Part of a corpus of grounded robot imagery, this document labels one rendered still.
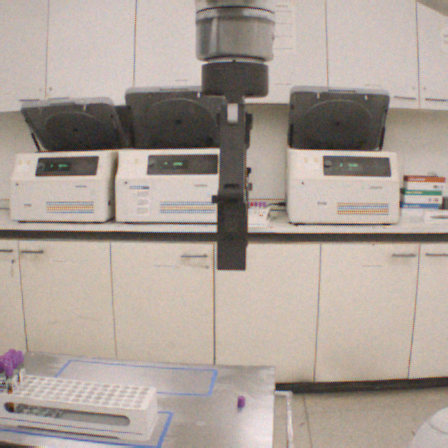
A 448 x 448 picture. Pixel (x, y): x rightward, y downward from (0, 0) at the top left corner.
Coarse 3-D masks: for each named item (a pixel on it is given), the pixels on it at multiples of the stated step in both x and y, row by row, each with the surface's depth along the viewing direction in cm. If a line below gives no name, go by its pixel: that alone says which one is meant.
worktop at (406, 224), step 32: (0, 224) 293; (32, 224) 293; (64, 224) 293; (96, 224) 293; (128, 224) 294; (160, 224) 294; (192, 224) 294; (288, 224) 294; (320, 224) 294; (352, 224) 293; (416, 224) 293
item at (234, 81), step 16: (208, 64) 63; (224, 64) 62; (240, 64) 62; (256, 64) 62; (208, 80) 63; (224, 80) 62; (240, 80) 62; (256, 80) 63; (208, 96) 64; (224, 96) 63; (240, 96) 62; (256, 96) 64
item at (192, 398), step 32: (32, 352) 135; (128, 384) 119; (160, 384) 120; (192, 384) 121; (224, 384) 121; (256, 384) 121; (160, 416) 105; (192, 416) 105; (224, 416) 105; (256, 416) 105; (288, 416) 113
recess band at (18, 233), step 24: (120, 240) 297; (144, 240) 297; (168, 240) 296; (192, 240) 296; (216, 240) 295; (264, 240) 294; (288, 240) 293; (312, 240) 293; (336, 240) 292; (360, 240) 292; (384, 240) 291; (408, 240) 290; (432, 240) 290
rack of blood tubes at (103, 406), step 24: (24, 384) 102; (48, 384) 103; (72, 384) 103; (96, 384) 104; (0, 408) 97; (24, 408) 102; (48, 408) 100; (72, 408) 95; (96, 408) 95; (120, 408) 94; (144, 408) 95; (96, 432) 96; (144, 432) 95
